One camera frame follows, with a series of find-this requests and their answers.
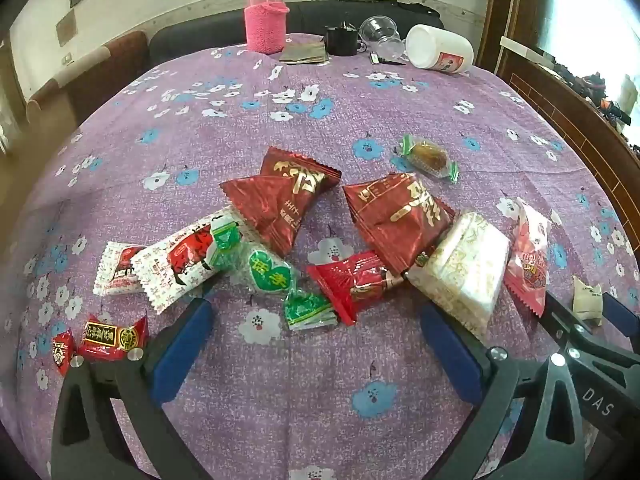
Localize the clear plastic cup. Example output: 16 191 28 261
358 15 407 60

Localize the brown fabric sofa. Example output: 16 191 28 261
25 30 151 126

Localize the purple floral tablecloth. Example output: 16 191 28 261
0 32 640 480

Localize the black leather sofa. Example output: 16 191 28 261
149 0 446 63

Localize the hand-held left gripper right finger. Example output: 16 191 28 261
419 302 588 480

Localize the cream white snack packet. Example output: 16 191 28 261
406 211 512 343

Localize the green clear candy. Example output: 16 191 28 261
209 217 333 332

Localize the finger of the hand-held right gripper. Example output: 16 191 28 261
601 292 640 362
541 289 590 347

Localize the small beige snack packet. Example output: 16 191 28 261
572 276 606 326

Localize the wooden mirror cabinet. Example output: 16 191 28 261
492 0 640 201

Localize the large dark red snack packet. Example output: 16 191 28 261
342 172 457 275

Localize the red twist-wrapped candy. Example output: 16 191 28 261
51 311 151 377

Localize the white plastic jar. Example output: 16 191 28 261
404 24 475 75

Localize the pink and white snack packet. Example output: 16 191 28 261
502 199 552 318

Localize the black cup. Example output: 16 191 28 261
325 21 368 57

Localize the small white red snack packet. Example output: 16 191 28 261
93 241 148 297

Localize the pink knit-sleeved bottle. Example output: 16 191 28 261
243 0 291 55

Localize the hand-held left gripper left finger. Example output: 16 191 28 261
50 282 217 480

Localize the large white red snack packet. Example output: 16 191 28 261
131 207 246 315

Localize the brown paper pouch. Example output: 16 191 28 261
278 40 330 65

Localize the black bag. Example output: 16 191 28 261
385 1 443 23

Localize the bright red snack packet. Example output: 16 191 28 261
306 250 406 326

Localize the clear green-ended date candy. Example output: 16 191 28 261
395 134 461 183

